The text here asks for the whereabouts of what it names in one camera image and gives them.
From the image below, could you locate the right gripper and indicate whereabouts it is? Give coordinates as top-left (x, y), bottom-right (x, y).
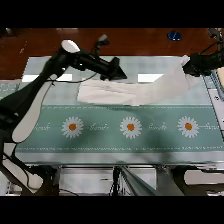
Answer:
top-left (182, 54), bottom-right (205, 78)

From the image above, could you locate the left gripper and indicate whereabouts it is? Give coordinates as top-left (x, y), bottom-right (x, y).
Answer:
top-left (99, 56), bottom-right (128, 82)

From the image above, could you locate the white shirt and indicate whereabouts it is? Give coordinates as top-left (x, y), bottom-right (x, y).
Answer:
top-left (76, 54), bottom-right (193, 107)

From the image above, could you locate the blue round object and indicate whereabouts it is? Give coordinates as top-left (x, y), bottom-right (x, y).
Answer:
top-left (166, 30), bottom-right (183, 42)

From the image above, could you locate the black cable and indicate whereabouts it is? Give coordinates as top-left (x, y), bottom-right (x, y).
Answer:
top-left (46, 73), bottom-right (102, 85)
top-left (110, 165), bottom-right (122, 197)

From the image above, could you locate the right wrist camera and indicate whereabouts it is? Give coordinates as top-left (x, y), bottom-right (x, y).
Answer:
top-left (207, 28), bottom-right (224, 43)

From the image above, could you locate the silver frame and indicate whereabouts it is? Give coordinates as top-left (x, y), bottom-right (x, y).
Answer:
top-left (0, 156), bottom-right (224, 197)

